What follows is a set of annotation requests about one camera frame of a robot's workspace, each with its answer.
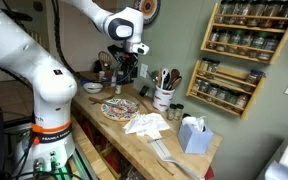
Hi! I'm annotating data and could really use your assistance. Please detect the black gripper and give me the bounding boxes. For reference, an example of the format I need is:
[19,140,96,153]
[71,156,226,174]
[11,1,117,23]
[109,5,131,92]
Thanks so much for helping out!
[107,44,140,84]

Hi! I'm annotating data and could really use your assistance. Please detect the small black digital timer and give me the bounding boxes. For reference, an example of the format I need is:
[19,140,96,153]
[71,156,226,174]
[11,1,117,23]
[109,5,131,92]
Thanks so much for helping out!
[139,85,151,98]

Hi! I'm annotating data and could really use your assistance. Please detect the white ceramic bowl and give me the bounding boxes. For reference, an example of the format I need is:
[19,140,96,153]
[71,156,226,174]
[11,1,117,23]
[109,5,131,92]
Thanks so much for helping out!
[82,82,104,94]

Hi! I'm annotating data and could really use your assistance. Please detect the white facial tissue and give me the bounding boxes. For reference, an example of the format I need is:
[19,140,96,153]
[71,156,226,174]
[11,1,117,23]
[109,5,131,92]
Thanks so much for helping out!
[182,115,208,133]

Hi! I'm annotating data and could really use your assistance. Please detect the small labelled spice bottle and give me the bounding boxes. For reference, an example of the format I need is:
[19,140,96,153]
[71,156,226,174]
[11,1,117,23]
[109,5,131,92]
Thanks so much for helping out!
[114,83,123,96]

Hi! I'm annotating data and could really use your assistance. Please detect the white stove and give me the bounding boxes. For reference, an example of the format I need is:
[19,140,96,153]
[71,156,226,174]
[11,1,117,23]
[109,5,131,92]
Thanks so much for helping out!
[257,128,288,180]

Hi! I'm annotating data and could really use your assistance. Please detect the colourful patterned ceramic plate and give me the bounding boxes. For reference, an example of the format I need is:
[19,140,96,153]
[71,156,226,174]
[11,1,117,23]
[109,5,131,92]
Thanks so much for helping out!
[100,98,141,122]

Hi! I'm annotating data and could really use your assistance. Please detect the black camera on stand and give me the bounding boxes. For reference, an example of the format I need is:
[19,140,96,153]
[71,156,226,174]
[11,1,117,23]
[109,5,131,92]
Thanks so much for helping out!
[3,9,34,23]

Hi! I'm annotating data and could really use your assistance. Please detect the brown spice jar blue lid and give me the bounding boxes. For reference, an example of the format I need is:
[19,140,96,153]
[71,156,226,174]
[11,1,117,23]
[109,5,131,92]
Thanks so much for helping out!
[244,69,266,88]

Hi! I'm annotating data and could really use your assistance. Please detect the white plastic spoon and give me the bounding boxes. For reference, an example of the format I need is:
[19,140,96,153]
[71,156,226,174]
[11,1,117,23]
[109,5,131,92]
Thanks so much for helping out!
[160,67,170,89]

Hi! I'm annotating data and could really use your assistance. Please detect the wooden spindle chair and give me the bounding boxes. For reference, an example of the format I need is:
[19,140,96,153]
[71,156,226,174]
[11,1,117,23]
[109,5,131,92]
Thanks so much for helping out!
[27,28,43,51]

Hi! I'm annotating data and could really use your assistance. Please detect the red cloth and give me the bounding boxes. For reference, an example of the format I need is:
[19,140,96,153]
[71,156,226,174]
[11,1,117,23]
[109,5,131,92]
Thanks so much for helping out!
[203,165,216,180]

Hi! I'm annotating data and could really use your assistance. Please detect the wooden wall spice rack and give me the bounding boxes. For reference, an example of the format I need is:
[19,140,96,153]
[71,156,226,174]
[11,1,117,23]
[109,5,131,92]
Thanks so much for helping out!
[200,2,288,65]
[185,59,267,120]

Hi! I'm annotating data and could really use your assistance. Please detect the blue tissue box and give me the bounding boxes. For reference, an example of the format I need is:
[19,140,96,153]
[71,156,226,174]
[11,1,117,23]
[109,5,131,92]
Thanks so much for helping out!
[177,121,215,155]

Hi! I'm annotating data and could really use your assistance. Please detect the dark blue spoon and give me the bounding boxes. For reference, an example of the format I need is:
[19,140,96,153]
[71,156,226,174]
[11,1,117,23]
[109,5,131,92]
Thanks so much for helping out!
[163,73,172,90]

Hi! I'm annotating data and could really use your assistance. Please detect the pale spice jar black lid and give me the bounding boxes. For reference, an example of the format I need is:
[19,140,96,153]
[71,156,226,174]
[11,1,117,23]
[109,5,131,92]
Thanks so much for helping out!
[175,103,185,121]

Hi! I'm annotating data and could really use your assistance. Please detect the wooden platform plank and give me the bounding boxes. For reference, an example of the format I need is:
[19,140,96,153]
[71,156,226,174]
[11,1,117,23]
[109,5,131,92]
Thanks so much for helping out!
[71,116,117,180]

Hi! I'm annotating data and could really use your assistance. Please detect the metal ladle wooden handle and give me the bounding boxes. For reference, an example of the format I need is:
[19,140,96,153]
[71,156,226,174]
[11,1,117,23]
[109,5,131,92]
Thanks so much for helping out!
[88,95,139,113]

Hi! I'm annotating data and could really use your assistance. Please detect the round decorative wall plate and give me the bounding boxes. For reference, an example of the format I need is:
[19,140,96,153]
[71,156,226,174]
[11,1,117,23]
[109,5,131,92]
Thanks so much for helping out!
[132,0,162,26]

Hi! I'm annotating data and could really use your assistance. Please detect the white utensil crock red print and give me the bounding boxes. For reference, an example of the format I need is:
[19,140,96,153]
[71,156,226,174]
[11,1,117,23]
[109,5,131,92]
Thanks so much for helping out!
[152,84,176,113]

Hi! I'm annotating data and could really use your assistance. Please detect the blue plastic bowl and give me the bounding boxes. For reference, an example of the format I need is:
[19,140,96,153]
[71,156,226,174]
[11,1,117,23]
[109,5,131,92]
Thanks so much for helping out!
[79,77,95,86]

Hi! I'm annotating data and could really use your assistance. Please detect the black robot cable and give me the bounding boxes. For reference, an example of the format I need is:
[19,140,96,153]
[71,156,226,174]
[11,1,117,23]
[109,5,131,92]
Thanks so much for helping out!
[50,0,85,79]

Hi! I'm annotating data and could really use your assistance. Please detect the wicker chair back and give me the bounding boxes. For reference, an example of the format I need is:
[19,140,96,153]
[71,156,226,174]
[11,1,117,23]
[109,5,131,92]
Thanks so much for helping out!
[97,50,113,73]

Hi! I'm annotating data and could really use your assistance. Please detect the light wooden spoon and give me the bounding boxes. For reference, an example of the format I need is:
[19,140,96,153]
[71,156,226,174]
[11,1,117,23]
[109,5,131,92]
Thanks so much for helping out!
[171,75,184,91]

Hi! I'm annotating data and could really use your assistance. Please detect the crumpled white paper towel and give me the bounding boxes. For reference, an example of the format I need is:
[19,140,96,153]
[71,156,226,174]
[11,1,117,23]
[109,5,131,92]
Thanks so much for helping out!
[122,112,171,140]

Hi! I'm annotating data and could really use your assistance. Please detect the white wall outlet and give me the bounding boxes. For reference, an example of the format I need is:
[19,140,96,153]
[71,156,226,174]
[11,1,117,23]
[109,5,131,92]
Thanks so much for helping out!
[139,63,149,79]

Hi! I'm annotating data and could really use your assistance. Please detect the metal kitchen utensil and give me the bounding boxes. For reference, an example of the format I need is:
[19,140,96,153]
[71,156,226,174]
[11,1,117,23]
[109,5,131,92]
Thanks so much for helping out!
[147,69,159,87]

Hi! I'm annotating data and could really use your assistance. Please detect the stainless steel mill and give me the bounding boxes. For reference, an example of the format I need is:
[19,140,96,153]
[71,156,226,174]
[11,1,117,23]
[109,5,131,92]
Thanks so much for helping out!
[110,75,118,89]

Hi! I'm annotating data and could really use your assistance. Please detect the wooden spatula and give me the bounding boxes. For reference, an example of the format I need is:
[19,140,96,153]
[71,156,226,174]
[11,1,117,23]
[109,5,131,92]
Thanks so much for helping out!
[157,68,163,88]

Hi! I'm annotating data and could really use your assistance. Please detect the dark wooden spoon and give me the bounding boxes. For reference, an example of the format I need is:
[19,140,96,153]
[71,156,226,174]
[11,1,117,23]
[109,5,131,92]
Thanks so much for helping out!
[169,68,182,88]

